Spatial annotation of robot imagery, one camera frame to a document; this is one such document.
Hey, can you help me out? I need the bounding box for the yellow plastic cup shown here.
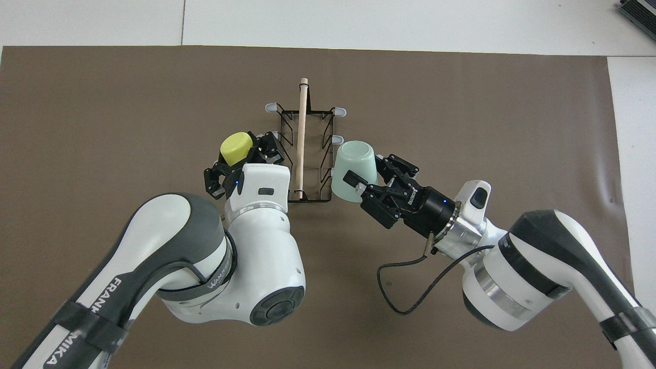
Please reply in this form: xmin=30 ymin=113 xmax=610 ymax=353
xmin=220 ymin=132 xmax=256 ymax=168

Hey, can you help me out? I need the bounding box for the dark ribbed electronic device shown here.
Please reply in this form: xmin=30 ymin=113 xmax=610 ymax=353
xmin=617 ymin=0 xmax=656 ymax=28

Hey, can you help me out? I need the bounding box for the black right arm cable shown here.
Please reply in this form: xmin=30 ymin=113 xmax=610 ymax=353
xmin=377 ymin=233 xmax=496 ymax=315

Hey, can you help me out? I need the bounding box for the brown table mat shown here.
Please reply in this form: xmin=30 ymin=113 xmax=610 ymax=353
xmin=0 ymin=45 xmax=644 ymax=369

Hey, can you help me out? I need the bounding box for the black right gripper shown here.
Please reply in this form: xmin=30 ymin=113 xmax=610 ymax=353
xmin=342 ymin=153 xmax=456 ymax=238

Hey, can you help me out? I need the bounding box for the black wire cup rack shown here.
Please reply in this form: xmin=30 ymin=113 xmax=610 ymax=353
xmin=264 ymin=78 xmax=347 ymax=203

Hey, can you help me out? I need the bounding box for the pale green plastic cup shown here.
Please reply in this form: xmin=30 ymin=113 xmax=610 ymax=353
xmin=331 ymin=140 xmax=379 ymax=203

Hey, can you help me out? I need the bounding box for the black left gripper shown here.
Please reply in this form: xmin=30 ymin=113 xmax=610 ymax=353
xmin=203 ymin=131 xmax=285 ymax=200

